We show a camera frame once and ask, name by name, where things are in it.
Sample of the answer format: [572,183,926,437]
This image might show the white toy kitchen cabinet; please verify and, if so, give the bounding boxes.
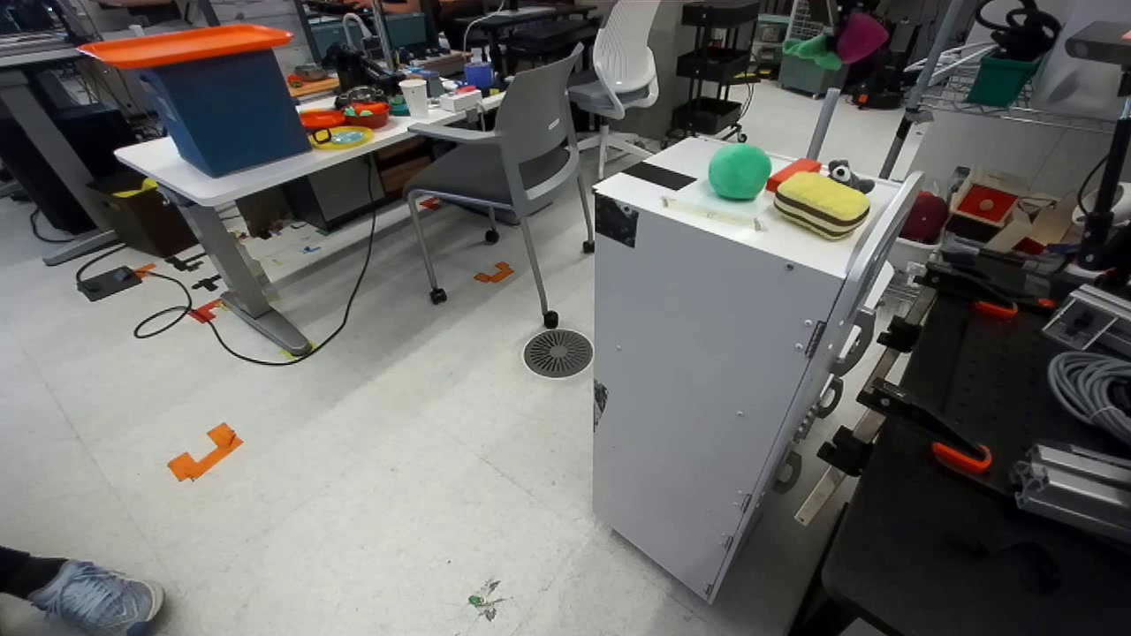
[585,130,928,608]

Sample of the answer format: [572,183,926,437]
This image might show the dark red round object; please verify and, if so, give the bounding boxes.
[896,191,952,247]

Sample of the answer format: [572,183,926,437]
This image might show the round grey floor outlet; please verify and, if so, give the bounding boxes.
[521,326,596,383]

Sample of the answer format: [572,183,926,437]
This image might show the black clamp orange handle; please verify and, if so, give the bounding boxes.
[854,378,998,481]
[922,260,1020,326]

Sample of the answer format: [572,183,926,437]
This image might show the grey cable bundle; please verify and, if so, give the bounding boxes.
[1044,346,1131,448]

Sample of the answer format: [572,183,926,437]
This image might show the blue storage bin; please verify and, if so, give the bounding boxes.
[139,47,314,182]

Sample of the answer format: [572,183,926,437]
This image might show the green box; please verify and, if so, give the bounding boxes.
[966,51,1044,114]

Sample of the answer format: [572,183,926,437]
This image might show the yellow sponge block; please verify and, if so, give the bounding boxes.
[769,171,875,244]

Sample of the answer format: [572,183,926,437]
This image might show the white paper cup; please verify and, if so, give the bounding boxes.
[397,73,433,120]

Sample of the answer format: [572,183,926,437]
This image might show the black wire cart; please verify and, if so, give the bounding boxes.
[669,0,769,141]

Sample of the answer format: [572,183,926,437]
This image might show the black floor cable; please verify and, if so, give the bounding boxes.
[127,152,383,370]

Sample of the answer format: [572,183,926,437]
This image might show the orange tray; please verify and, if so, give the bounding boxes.
[294,100,397,133]

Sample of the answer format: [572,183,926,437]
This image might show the red box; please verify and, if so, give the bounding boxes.
[947,172,1020,232]

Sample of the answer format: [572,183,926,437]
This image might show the orange floor bracket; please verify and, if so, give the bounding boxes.
[161,419,248,489]

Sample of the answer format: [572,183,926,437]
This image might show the black power adapter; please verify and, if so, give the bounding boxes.
[74,264,145,304]

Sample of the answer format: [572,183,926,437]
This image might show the grey wheeled office chair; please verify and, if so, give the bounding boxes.
[403,47,596,331]

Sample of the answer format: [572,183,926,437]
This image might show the black tape patch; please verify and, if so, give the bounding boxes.
[622,159,700,196]

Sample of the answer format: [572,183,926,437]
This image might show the yellow green plate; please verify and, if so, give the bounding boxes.
[307,123,379,156]

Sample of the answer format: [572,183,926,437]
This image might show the black clamp foot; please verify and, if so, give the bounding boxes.
[875,315,926,356]
[817,425,875,477]

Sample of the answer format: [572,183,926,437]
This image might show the white office chair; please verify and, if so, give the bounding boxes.
[570,0,664,182]

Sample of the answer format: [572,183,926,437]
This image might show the black camera stand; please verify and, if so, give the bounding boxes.
[1064,18,1131,276]

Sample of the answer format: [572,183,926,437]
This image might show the white desk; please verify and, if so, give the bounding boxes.
[113,91,509,359]

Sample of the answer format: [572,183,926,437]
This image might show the grey side desk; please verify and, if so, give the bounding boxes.
[0,33,120,269]

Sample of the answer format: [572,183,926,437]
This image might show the green round plushy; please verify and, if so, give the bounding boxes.
[704,141,775,204]

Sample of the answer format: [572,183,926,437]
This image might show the orange bin lid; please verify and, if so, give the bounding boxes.
[79,20,297,73]

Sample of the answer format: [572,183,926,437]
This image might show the grey blue sneaker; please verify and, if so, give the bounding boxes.
[23,557,171,636]

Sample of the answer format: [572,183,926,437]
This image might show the silver metal bracket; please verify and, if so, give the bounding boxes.
[1038,278,1131,356]

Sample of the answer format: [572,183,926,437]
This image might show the magenta beetroot plushy green leaves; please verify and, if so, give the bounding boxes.
[782,12,895,72]

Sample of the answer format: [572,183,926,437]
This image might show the silver aluminium rail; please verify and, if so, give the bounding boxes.
[1007,437,1131,544]

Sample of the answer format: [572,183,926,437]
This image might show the grey metal pole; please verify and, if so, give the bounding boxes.
[806,85,846,163]

